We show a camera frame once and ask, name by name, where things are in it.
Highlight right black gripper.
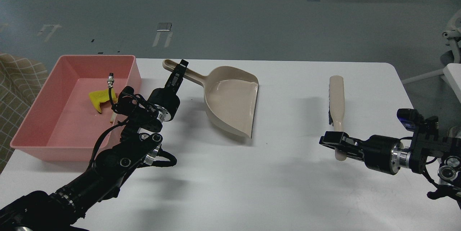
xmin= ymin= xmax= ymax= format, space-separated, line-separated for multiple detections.
xmin=318 ymin=131 xmax=402 ymax=175

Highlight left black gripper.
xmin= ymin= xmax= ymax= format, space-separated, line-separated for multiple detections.
xmin=148 ymin=59 xmax=189 ymax=121

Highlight beige plastic dustpan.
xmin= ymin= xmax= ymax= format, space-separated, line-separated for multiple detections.
xmin=183 ymin=66 xmax=260 ymax=138

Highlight beige hand brush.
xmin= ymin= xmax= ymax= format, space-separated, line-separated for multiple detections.
xmin=329 ymin=75 xmax=345 ymax=142

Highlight yellow green sponge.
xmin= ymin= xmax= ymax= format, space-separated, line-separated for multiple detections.
xmin=88 ymin=88 xmax=118 ymax=114

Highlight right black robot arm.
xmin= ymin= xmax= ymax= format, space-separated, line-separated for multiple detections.
xmin=319 ymin=108 xmax=460 ymax=204

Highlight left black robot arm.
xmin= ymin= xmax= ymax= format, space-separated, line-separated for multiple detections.
xmin=1 ymin=59 xmax=189 ymax=231

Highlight pink plastic bin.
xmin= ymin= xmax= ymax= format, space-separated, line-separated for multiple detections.
xmin=10 ymin=55 xmax=142 ymax=162

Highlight white table at right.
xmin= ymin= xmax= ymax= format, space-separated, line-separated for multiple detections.
xmin=442 ymin=63 xmax=461 ymax=102

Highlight white office chair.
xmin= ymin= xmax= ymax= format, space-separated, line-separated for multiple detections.
xmin=401 ymin=9 xmax=461 ymax=85

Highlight beige checkered cloth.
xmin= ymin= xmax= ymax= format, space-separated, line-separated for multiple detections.
xmin=0 ymin=53 xmax=48 ymax=171

